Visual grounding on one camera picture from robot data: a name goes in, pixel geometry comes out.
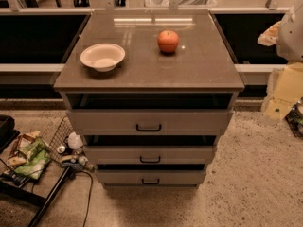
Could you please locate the red apple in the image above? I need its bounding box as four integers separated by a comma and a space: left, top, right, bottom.
157, 30, 179, 53

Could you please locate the brown snack packet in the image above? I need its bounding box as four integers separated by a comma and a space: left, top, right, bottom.
7, 131, 40, 167

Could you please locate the wire mesh basket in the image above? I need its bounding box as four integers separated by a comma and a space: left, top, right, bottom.
48, 116, 73, 162

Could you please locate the green snack bag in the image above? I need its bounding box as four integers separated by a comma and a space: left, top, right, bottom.
14, 137, 51, 180

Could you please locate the white plastic bottle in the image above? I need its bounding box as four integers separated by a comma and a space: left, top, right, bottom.
67, 132, 83, 150

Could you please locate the black cable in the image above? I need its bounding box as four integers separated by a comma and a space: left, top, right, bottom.
74, 170, 95, 227

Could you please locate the grey drawer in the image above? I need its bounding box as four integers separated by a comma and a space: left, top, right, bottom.
66, 110, 233, 136
96, 170, 206, 186
84, 146, 214, 165

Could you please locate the right wire basket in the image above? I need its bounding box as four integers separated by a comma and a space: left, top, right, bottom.
286, 103, 303, 139

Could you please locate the white bowl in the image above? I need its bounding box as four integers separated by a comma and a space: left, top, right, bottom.
80, 44, 125, 72

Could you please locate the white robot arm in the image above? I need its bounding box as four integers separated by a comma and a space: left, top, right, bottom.
276, 0, 303, 62

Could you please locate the black bin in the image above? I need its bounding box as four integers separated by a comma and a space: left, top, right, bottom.
0, 115, 20, 153

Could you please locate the grey drawer cabinet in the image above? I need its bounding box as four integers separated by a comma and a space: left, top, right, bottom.
55, 10, 244, 174

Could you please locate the black stand leg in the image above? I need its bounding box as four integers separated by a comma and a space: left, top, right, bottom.
27, 167, 73, 227

